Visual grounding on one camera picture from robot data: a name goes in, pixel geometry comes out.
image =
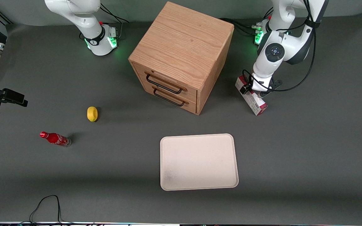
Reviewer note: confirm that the wooden drawer front small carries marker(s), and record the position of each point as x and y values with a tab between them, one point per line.
190	106

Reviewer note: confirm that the yellow lemon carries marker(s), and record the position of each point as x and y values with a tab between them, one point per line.
92	114

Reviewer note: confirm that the red cookie box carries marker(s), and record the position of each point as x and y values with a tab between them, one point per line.
256	105

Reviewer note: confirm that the cream rectangular tray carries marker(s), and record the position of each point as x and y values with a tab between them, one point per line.
198	161

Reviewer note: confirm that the oak wooden drawer cabinet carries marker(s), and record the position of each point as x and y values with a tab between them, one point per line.
184	40

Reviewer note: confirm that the wooden drawer front large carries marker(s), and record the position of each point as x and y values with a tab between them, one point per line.
168	78

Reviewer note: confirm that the red cola bottle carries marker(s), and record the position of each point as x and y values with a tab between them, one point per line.
55	138

